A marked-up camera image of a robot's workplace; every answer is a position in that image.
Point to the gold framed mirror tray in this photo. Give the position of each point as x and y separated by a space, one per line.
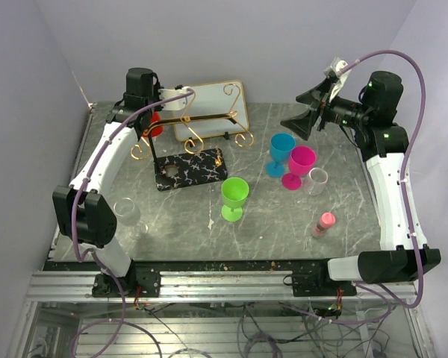
215 109

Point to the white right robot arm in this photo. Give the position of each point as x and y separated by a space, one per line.
404 254

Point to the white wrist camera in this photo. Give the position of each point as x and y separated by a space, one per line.
176 99
336 72

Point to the small pink capped bottle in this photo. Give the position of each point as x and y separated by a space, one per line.
325 222

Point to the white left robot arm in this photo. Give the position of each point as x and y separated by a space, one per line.
83 214

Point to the clear tumbler glass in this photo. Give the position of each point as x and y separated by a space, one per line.
315 181

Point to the pink plastic wine glass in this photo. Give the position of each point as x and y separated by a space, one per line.
301 161

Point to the gold wire wine glass rack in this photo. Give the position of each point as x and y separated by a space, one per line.
196 166

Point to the clear stemmed wine glass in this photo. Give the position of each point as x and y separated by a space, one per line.
128 215

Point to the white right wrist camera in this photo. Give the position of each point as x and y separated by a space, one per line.
336 72

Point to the green plastic wine glass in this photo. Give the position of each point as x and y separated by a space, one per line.
234 192

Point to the blue plastic wine glass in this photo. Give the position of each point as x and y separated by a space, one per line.
281 145

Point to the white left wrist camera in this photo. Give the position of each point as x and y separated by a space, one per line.
176 99

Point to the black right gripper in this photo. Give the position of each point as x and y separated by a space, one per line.
319 95

